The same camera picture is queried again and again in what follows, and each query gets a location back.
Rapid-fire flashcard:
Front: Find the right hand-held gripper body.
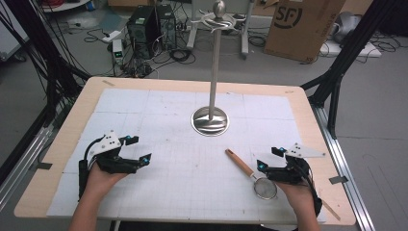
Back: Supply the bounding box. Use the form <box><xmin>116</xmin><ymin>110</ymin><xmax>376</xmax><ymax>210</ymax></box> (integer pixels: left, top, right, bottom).
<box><xmin>266</xmin><ymin>142</ymin><xmax>327</xmax><ymax>186</ymax></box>

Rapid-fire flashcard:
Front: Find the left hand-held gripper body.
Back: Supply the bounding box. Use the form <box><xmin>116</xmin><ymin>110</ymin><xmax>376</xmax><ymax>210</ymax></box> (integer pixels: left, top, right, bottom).
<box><xmin>86</xmin><ymin>129</ymin><xmax>142</xmax><ymax>175</ymax></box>

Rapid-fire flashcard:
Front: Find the wooden handled metal strainer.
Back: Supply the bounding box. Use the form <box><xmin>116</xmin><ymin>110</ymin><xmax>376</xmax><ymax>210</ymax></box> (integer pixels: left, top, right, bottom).
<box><xmin>224</xmin><ymin>147</ymin><xmax>279</xmax><ymax>201</ymax></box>

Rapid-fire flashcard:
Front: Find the person's right hand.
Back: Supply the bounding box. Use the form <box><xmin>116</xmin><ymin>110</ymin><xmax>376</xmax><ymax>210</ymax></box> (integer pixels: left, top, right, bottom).
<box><xmin>275</xmin><ymin>181</ymin><xmax>318</xmax><ymax>215</ymax></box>

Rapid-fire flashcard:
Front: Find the person's left hand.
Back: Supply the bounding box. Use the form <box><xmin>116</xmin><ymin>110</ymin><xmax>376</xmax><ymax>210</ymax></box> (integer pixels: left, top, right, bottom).
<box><xmin>85</xmin><ymin>164</ymin><xmax>130</xmax><ymax>202</ymax></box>

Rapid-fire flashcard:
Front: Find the white grid mat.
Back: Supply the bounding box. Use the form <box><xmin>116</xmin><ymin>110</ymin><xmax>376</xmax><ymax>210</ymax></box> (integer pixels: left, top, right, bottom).
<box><xmin>45</xmin><ymin>88</ymin><xmax>327</xmax><ymax>226</ymax></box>

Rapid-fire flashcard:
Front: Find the metal hook stand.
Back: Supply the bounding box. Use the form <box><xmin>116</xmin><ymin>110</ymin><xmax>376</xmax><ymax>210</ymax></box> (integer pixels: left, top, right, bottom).
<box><xmin>191</xmin><ymin>0</ymin><xmax>248</xmax><ymax>138</ymax></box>

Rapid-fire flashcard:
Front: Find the white box with green display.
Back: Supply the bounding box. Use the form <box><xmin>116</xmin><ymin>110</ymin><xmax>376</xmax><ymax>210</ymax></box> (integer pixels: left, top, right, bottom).
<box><xmin>112</xmin><ymin>38</ymin><xmax>125</xmax><ymax>65</ymax></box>

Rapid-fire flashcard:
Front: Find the white power strip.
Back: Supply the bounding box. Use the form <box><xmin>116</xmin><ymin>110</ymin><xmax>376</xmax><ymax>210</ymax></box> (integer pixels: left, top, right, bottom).
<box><xmin>101</xmin><ymin>29</ymin><xmax>123</xmax><ymax>44</ymax></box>

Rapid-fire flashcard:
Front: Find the large black computer tower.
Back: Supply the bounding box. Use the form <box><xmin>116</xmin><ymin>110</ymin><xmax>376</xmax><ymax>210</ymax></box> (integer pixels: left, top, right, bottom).
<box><xmin>126</xmin><ymin>5</ymin><xmax>162</xmax><ymax>61</ymax></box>

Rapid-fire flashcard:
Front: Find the slim black computer tower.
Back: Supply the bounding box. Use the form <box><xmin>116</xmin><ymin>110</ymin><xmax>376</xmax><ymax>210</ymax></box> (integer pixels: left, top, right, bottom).
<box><xmin>155</xmin><ymin>3</ymin><xmax>178</xmax><ymax>51</ymax></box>

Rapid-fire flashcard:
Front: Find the white metal floor stand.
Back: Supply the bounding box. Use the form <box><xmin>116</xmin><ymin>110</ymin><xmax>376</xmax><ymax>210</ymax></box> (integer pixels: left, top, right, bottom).
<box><xmin>187</xmin><ymin>0</ymin><xmax>254</xmax><ymax>61</ymax></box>

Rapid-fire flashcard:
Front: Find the brown cardboard box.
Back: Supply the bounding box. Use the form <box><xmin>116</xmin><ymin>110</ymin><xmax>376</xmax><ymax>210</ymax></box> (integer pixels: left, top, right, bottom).
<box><xmin>263</xmin><ymin>0</ymin><xmax>347</xmax><ymax>64</ymax></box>

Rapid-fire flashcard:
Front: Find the white flat board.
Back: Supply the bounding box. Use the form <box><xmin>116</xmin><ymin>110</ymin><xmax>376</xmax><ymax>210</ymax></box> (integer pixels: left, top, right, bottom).
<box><xmin>319</xmin><ymin>38</ymin><xmax>383</xmax><ymax>59</ymax></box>

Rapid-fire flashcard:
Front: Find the grey bag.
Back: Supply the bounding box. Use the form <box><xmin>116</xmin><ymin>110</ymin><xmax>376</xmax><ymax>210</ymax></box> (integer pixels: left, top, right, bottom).
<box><xmin>331</xmin><ymin>11</ymin><xmax>363</xmax><ymax>45</ymax></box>

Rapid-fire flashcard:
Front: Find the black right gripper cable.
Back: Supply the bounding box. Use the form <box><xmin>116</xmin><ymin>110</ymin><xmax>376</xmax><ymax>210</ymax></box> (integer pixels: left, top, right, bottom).
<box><xmin>299</xmin><ymin>158</ymin><xmax>323</xmax><ymax>218</ymax></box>

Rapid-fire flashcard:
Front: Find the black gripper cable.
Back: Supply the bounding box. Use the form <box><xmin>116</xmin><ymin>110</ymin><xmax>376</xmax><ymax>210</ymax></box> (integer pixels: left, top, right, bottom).
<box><xmin>77</xmin><ymin>134</ymin><xmax>107</xmax><ymax>201</ymax></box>
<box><xmin>299</xmin><ymin>158</ymin><xmax>323</xmax><ymax>218</ymax></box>

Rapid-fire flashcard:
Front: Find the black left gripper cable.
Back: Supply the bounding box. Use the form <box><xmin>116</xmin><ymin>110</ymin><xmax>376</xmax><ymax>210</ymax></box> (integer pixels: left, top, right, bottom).
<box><xmin>77</xmin><ymin>134</ymin><xmax>107</xmax><ymax>201</ymax></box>

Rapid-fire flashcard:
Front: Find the aluminium rail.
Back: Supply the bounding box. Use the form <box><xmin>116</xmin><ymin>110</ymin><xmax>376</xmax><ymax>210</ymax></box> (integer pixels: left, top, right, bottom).
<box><xmin>0</xmin><ymin>123</ymin><xmax>56</xmax><ymax>211</ymax></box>
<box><xmin>311</xmin><ymin>103</ymin><xmax>377</xmax><ymax>231</ymax></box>

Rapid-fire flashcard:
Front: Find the bundle of black floor cables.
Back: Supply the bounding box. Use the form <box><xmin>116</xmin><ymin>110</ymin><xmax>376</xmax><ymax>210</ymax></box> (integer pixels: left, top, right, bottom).
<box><xmin>83</xmin><ymin>27</ymin><xmax>197</xmax><ymax>78</ymax></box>

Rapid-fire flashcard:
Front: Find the black metal frame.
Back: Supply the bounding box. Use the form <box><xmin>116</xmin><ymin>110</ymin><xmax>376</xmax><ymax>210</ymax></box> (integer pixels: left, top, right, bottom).
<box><xmin>0</xmin><ymin>0</ymin><xmax>91</xmax><ymax>186</ymax></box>
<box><xmin>300</xmin><ymin>0</ymin><xmax>408</xmax><ymax>140</ymax></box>

